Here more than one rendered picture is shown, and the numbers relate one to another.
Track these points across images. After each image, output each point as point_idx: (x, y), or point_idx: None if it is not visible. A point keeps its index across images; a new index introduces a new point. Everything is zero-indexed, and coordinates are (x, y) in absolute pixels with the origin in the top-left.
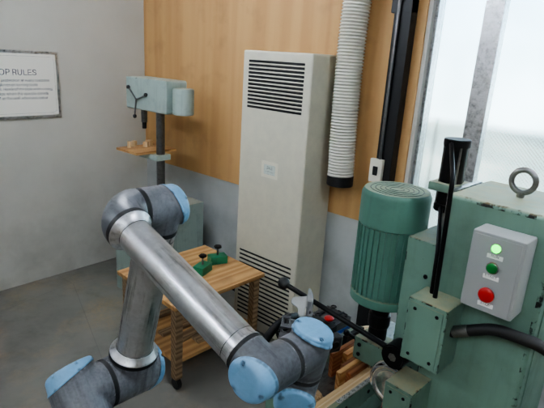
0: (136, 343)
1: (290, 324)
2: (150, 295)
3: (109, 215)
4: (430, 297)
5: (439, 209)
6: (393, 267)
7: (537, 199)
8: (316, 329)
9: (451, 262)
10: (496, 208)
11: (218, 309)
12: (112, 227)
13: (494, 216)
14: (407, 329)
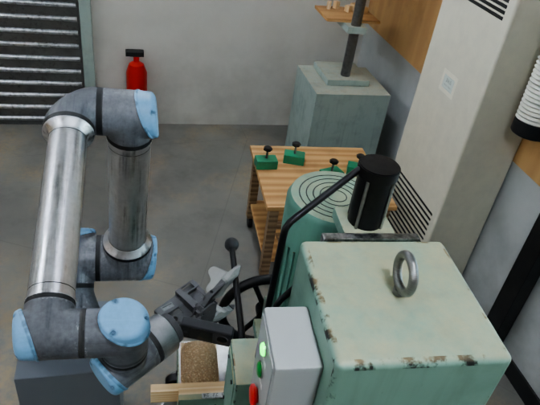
0: (116, 236)
1: (187, 293)
2: (120, 198)
3: (47, 112)
4: (251, 353)
5: None
6: None
7: (416, 309)
8: (123, 320)
9: None
10: (314, 295)
11: (46, 252)
12: (42, 126)
13: (312, 304)
14: (226, 373)
